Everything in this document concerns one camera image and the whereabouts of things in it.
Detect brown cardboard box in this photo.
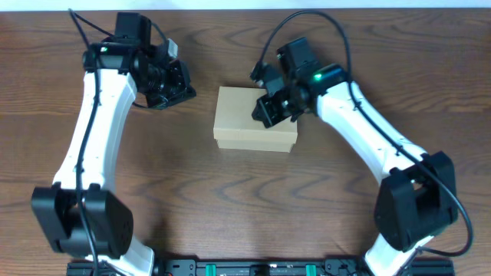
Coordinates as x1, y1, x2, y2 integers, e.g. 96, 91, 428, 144
213, 87, 298, 153

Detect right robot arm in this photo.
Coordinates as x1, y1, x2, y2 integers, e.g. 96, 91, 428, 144
250, 61, 459, 275

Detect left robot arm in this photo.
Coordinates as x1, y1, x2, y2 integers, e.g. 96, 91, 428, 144
31, 38, 196, 275

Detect right black cable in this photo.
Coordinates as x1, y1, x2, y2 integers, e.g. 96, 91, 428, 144
255, 9, 475, 276

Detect black mounting rail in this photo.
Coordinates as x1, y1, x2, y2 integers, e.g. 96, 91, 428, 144
66, 258, 456, 276

